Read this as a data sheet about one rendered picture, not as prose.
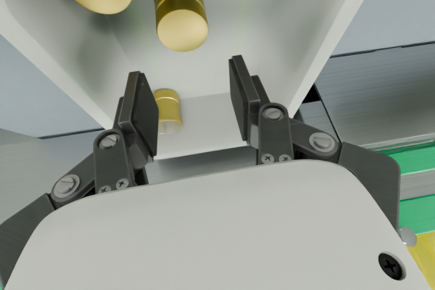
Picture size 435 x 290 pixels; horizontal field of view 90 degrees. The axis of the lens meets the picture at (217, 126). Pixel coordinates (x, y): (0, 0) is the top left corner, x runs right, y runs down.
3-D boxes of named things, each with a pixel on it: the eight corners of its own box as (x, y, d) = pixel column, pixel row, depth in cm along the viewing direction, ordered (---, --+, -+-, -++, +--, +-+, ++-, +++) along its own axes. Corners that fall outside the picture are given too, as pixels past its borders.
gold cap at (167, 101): (163, 116, 23) (161, 84, 25) (144, 130, 25) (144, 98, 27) (188, 125, 26) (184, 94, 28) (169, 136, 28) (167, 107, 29)
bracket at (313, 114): (274, 137, 34) (287, 182, 30) (291, 104, 25) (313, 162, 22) (296, 133, 34) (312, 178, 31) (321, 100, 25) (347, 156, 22)
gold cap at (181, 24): (145, -31, 15) (147, 13, 13) (198, -38, 15) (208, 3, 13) (160, 17, 18) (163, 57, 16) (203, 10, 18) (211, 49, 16)
